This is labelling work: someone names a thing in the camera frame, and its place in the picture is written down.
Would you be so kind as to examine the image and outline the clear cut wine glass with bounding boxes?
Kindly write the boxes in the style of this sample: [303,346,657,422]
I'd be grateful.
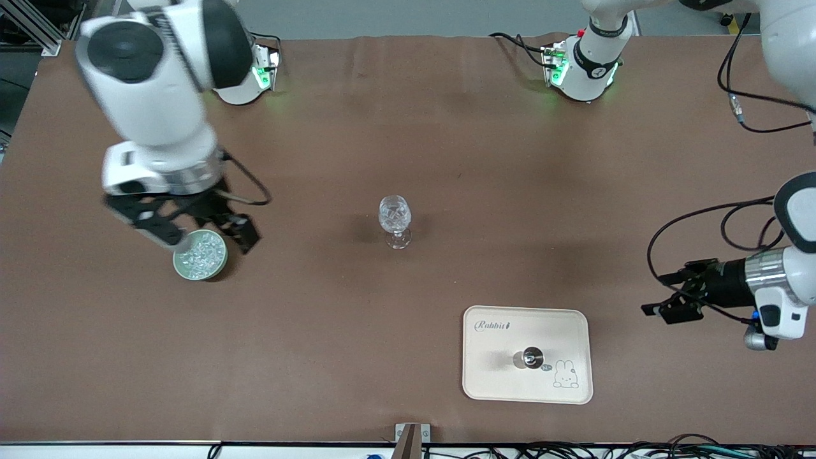
[378,194,412,250]

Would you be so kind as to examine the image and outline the pale green round bowl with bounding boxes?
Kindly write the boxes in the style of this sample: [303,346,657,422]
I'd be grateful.
[173,229,229,282]

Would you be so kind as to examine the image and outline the steel double jigger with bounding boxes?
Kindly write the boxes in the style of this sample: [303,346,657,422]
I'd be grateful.
[512,346,546,371]

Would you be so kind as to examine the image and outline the aluminium frame profile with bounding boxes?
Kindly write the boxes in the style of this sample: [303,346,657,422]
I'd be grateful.
[0,0,64,57]

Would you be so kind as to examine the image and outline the white table edge strip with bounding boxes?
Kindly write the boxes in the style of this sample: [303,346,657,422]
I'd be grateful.
[0,440,816,459]

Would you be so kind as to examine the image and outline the brown table cover mat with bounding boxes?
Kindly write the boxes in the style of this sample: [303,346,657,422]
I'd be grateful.
[0,35,816,445]

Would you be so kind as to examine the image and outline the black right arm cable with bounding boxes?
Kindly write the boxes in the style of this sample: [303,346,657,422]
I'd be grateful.
[220,152,272,207]

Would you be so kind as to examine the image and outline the black left base cable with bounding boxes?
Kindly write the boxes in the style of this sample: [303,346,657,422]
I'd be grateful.
[488,32,555,68]

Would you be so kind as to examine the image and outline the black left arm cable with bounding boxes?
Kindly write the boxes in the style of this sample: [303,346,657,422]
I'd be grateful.
[646,13,816,323]

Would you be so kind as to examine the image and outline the pile of clear ice cubes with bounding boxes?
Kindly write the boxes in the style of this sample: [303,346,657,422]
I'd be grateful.
[180,233,225,279]

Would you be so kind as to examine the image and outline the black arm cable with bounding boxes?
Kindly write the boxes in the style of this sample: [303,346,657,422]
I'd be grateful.
[646,13,816,323]
[220,152,272,207]

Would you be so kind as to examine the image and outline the tangle of black cables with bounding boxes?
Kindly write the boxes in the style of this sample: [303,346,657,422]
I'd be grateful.
[421,433,816,459]

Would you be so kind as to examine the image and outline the metal table edge bracket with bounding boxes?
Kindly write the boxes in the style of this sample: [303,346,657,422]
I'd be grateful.
[395,423,432,459]

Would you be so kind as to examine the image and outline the cream rabbit print tray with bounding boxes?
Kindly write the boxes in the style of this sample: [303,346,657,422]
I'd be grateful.
[462,305,594,405]

